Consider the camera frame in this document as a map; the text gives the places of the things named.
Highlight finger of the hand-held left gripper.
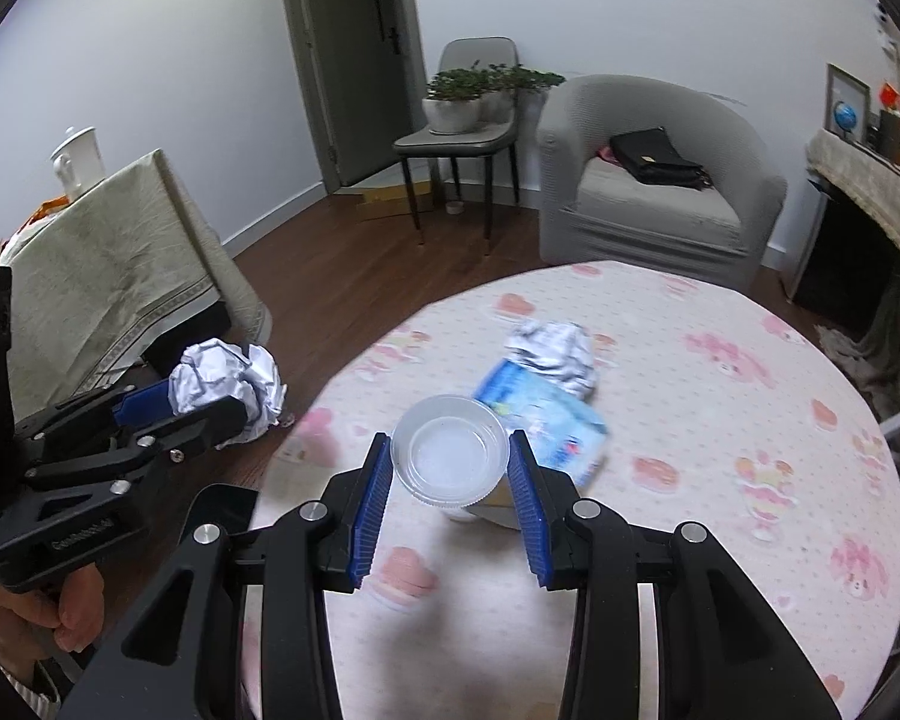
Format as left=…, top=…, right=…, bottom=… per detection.
left=15, top=381, right=177, bottom=452
left=24, top=396, right=247, bottom=497

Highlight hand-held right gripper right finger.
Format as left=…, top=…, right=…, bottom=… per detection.
left=506, top=429, right=845, bottom=720

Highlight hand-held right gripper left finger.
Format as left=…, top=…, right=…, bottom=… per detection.
left=56, top=431, right=395, bottom=720

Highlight white paper ball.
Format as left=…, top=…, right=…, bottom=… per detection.
left=169, top=340, right=287, bottom=445

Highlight dark teal trash bin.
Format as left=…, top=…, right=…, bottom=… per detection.
left=182, top=482, right=262, bottom=541

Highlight blue white plastic packet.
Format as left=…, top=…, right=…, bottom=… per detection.
left=471, top=360, right=610, bottom=488

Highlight clear plastic cup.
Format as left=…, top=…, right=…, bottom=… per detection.
left=390, top=394, right=522, bottom=530

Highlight silver foil ball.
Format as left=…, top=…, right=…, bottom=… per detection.
left=504, top=319, right=597, bottom=398

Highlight person's left forearm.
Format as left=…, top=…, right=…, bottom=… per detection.
left=0, top=615, right=61, bottom=720

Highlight person's left hand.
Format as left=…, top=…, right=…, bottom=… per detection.
left=0, top=561, right=107, bottom=662

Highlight side table grey-green tablecloth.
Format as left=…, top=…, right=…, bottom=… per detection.
left=0, top=150, right=275, bottom=398

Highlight round table pink printed tablecloth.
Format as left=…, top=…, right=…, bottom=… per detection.
left=240, top=259, right=900, bottom=720

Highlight orange snack packets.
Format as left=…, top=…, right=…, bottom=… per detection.
left=0, top=195, right=68, bottom=248

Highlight white electric kettle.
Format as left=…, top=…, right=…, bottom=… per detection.
left=51, top=126, right=106, bottom=196

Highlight flat cardboard piece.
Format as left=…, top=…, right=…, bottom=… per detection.
left=356, top=180, right=440, bottom=222

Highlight grey dining chair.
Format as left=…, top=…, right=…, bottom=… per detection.
left=394, top=36, right=522, bottom=256

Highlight black handbag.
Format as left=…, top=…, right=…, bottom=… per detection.
left=607, top=127, right=710, bottom=190

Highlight dark grey door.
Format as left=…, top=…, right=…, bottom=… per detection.
left=277, top=0, right=428, bottom=196

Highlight potted plant large white pot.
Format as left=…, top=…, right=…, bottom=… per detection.
left=422, top=69, right=488, bottom=136

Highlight grey armchair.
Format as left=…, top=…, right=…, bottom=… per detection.
left=536, top=75, right=788, bottom=290

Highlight potted plant small white pot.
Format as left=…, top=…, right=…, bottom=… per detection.
left=484, top=64, right=567, bottom=125

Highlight long desk lace-trimmed cloth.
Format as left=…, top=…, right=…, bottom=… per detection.
left=784, top=127, right=900, bottom=428

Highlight grey picture frame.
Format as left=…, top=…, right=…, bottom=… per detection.
left=825, top=64, right=871, bottom=143

